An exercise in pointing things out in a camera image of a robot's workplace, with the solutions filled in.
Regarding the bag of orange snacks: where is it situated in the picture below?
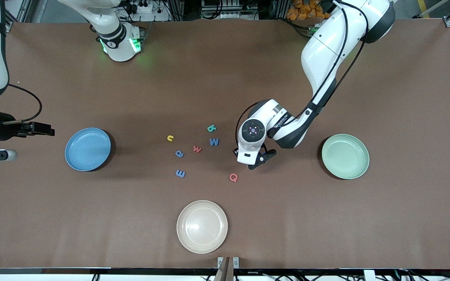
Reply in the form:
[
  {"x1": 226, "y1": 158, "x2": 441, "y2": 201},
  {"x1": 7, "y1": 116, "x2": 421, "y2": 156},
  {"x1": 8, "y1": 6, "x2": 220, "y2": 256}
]
[{"x1": 286, "y1": 0, "x2": 329, "y2": 21}]

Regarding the white power strip with plugs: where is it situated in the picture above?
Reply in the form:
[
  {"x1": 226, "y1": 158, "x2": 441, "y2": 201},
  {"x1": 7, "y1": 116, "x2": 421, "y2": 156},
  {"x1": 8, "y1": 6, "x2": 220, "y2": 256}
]
[{"x1": 130, "y1": 0, "x2": 155, "y2": 14}]

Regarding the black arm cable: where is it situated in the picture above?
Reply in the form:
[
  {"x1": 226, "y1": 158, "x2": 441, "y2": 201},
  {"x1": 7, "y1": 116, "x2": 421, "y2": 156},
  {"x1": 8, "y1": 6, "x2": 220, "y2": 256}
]
[
  {"x1": 0, "y1": 84, "x2": 43, "y2": 123},
  {"x1": 235, "y1": 0, "x2": 369, "y2": 146}
]

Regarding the blue plate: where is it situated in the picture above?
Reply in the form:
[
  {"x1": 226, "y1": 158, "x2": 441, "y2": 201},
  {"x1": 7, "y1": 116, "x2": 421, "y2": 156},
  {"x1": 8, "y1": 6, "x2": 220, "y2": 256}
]
[{"x1": 64, "y1": 127, "x2": 112, "y2": 172}]

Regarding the metal mounting bracket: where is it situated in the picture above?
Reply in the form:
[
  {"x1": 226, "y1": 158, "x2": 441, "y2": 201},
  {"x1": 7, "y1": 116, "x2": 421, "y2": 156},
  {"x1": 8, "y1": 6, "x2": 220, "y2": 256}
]
[{"x1": 217, "y1": 256, "x2": 240, "y2": 270}]

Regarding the camera stand post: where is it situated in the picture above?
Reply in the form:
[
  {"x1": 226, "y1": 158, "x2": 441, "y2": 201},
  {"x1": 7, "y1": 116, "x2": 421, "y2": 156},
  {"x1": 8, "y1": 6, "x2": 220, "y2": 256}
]
[{"x1": 214, "y1": 256, "x2": 234, "y2": 281}]

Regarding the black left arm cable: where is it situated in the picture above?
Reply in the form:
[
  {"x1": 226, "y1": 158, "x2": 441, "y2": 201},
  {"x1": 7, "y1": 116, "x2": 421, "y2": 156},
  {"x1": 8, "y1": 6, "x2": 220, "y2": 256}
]
[{"x1": 235, "y1": 0, "x2": 369, "y2": 146}]

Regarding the beige plate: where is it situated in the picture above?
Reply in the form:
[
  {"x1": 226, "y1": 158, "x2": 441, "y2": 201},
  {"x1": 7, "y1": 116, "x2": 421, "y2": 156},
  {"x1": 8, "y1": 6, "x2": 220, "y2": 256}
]
[{"x1": 177, "y1": 200, "x2": 229, "y2": 254}]

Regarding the light green plate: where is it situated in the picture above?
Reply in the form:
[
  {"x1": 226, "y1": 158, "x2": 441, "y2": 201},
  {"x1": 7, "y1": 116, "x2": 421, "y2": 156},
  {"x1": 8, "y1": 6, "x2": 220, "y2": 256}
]
[{"x1": 321, "y1": 134, "x2": 370, "y2": 180}]

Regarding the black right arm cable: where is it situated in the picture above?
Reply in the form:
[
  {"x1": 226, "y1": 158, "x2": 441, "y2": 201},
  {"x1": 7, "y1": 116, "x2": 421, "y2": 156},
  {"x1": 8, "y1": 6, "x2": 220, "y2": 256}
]
[{"x1": 0, "y1": 84, "x2": 43, "y2": 123}]

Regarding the brown table mat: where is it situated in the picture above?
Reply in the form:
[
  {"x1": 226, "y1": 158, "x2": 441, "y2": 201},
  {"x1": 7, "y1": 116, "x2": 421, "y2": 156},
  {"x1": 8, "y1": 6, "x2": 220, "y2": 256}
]
[{"x1": 0, "y1": 18, "x2": 450, "y2": 270}]

